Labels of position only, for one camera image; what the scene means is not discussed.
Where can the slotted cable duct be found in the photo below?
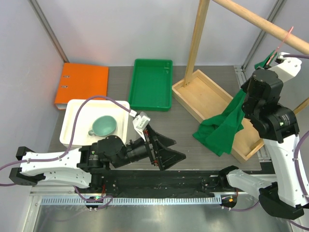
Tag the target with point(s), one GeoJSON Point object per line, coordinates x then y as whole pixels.
{"type": "Point", "coordinates": [75, 200]}

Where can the orange ring binder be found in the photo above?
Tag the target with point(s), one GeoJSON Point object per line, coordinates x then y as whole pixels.
{"type": "Point", "coordinates": [80, 81]}

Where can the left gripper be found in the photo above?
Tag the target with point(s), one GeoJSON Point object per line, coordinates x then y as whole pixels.
{"type": "Point", "coordinates": [165, 157]}

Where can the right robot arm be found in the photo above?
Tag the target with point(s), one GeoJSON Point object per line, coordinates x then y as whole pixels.
{"type": "Point", "coordinates": [277, 126]}

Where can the green plastic tray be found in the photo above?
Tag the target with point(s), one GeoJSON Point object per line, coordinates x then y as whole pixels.
{"type": "Point", "coordinates": [151, 85]}

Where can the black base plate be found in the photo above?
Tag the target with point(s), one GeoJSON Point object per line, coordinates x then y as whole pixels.
{"type": "Point", "coordinates": [157, 184]}

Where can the teal ceramic cup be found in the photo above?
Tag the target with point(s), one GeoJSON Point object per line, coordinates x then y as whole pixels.
{"type": "Point", "coordinates": [103, 126]}

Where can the green t shirt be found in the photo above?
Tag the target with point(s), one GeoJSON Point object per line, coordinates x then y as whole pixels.
{"type": "Point", "coordinates": [218, 132]}

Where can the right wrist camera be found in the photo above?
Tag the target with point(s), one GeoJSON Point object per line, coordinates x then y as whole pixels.
{"type": "Point", "coordinates": [283, 57]}

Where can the wooden clothes rack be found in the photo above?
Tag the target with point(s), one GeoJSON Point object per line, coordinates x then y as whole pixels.
{"type": "Point", "coordinates": [203, 98]}

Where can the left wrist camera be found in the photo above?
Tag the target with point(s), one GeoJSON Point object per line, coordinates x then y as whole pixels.
{"type": "Point", "coordinates": [140, 121]}

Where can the white stacked containers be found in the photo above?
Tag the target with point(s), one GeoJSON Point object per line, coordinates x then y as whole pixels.
{"type": "Point", "coordinates": [88, 114]}

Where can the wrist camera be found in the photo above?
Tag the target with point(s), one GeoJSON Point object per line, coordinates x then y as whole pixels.
{"type": "Point", "coordinates": [140, 121]}
{"type": "Point", "coordinates": [283, 57]}

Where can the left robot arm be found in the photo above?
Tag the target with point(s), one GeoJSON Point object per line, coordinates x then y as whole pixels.
{"type": "Point", "coordinates": [83, 167]}

